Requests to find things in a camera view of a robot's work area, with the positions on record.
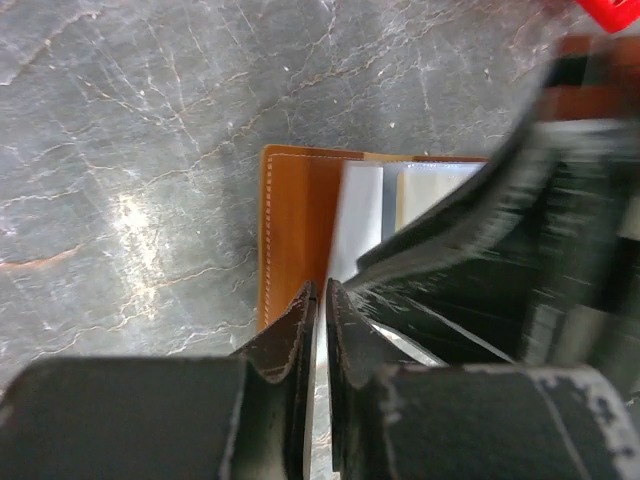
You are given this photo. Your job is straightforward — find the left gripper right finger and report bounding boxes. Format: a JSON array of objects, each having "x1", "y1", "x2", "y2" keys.
[{"x1": 325, "y1": 280, "x2": 639, "y2": 479}]

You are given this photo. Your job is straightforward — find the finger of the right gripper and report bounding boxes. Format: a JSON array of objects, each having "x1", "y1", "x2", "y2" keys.
[{"x1": 345, "y1": 35, "x2": 639, "y2": 368}]

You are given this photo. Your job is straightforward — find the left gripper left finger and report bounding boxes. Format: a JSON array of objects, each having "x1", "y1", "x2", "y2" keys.
[{"x1": 1, "y1": 282, "x2": 318, "y2": 479}]

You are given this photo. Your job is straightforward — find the brown leather card holder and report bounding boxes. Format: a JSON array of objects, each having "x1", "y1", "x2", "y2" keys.
[{"x1": 256, "y1": 145, "x2": 486, "y2": 330}]

